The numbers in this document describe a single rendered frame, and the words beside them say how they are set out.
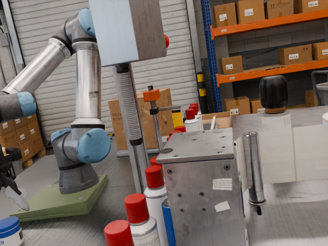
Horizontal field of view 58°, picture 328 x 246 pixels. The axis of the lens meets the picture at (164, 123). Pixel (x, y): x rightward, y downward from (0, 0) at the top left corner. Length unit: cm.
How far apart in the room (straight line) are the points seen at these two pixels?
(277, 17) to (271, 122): 386
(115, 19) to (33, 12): 510
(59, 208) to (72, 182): 12
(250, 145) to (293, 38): 500
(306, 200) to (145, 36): 57
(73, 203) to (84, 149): 19
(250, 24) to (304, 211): 401
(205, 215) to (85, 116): 67
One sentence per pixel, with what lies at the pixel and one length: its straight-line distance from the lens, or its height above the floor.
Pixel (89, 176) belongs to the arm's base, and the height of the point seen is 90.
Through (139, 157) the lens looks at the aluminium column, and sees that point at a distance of 90.
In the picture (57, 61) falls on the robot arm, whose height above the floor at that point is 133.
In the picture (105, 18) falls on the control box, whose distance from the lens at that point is 80.
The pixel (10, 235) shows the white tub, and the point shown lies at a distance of 98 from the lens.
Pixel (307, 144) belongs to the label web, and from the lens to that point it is 82.
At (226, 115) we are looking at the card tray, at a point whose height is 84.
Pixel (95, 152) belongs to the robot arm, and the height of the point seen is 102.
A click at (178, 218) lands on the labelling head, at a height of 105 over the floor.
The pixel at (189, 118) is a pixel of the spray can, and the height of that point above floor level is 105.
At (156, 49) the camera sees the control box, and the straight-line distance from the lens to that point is 74.
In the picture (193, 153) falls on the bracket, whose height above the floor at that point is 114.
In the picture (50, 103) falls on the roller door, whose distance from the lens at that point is 579.
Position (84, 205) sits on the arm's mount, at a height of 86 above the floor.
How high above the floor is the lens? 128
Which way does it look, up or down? 12 degrees down
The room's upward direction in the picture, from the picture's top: 9 degrees counter-clockwise
